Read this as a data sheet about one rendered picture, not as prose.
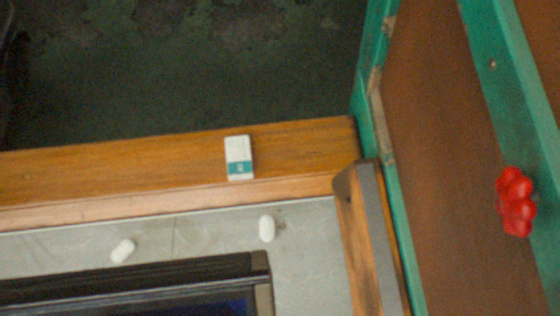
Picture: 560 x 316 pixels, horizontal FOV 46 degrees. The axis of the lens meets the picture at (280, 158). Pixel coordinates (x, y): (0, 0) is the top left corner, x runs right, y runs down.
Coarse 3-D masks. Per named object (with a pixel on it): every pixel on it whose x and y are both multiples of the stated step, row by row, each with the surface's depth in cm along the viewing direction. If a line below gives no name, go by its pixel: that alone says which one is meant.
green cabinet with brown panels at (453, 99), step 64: (384, 0) 72; (448, 0) 55; (512, 0) 42; (384, 64) 81; (448, 64) 57; (512, 64) 41; (384, 128) 83; (448, 128) 59; (512, 128) 42; (448, 192) 61; (448, 256) 63; (512, 256) 47
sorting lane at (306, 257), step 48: (0, 240) 91; (48, 240) 91; (96, 240) 91; (144, 240) 91; (192, 240) 91; (240, 240) 91; (288, 240) 91; (336, 240) 91; (288, 288) 88; (336, 288) 88
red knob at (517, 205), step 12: (504, 168) 40; (516, 168) 39; (504, 180) 39; (516, 180) 38; (528, 180) 38; (504, 192) 39; (516, 192) 38; (528, 192) 38; (504, 204) 39; (516, 204) 38; (528, 204) 37; (504, 216) 40; (516, 216) 38; (528, 216) 37; (504, 228) 40; (516, 228) 38; (528, 228) 38
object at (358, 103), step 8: (360, 80) 91; (360, 88) 92; (352, 96) 99; (360, 96) 92; (352, 104) 100; (360, 104) 93; (352, 112) 101; (360, 112) 94; (368, 112) 89; (360, 120) 95; (368, 120) 88; (360, 128) 96; (368, 128) 89; (360, 136) 96; (368, 136) 90; (368, 144) 90; (368, 152) 91; (376, 152) 86
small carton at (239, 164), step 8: (240, 136) 93; (248, 136) 93; (232, 144) 92; (240, 144) 92; (248, 144) 92; (232, 152) 92; (240, 152) 92; (248, 152) 92; (232, 160) 91; (240, 160) 91; (248, 160) 91; (232, 168) 91; (240, 168) 91; (248, 168) 91; (232, 176) 91; (240, 176) 91; (248, 176) 91
